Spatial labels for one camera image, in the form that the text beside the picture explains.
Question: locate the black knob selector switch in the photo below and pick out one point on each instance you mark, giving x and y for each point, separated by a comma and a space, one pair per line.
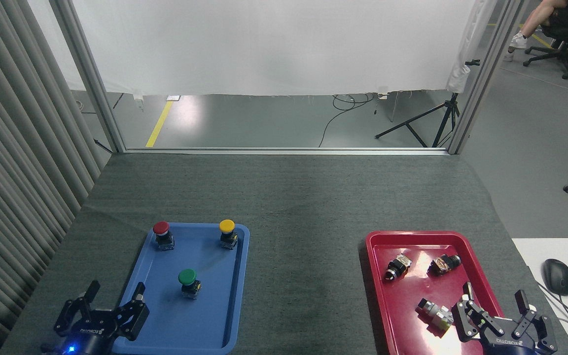
396, 267

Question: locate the green push button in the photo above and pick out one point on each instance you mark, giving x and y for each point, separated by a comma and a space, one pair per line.
187, 277

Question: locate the red plastic tray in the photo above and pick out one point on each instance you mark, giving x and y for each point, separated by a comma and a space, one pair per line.
407, 296

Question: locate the grey pleated curtain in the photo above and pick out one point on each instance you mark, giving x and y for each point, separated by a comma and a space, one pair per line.
13, 172

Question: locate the silver metal rail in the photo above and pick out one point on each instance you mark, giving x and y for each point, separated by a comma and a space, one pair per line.
284, 151

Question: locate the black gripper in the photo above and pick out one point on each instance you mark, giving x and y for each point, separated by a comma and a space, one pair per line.
508, 345
89, 337

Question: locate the person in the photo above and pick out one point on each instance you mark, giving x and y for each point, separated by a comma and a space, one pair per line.
535, 19

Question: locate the black tripod stand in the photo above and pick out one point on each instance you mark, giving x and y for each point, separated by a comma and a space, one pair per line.
444, 123

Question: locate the white cloth backdrop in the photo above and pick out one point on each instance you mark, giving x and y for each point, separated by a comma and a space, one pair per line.
264, 44

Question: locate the white desk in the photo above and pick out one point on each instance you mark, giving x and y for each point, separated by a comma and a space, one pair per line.
550, 249

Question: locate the black office chair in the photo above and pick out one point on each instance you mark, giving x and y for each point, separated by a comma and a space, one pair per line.
567, 34

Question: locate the black brown switch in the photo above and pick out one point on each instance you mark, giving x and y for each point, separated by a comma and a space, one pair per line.
444, 264

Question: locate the red push button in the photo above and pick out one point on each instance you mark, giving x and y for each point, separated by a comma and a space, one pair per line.
161, 228

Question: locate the silver metal switch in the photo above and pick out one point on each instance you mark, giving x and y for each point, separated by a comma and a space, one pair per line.
433, 313

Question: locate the yellow push button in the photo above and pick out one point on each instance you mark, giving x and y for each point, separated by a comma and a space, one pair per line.
227, 226

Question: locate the black computer mouse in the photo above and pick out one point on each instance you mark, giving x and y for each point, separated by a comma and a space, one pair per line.
557, 277

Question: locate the silver metal post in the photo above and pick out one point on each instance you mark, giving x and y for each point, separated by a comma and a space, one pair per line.
89, 74
483, 74

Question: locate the blue plastic tray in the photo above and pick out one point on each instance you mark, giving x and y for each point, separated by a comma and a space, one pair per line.
200, 325

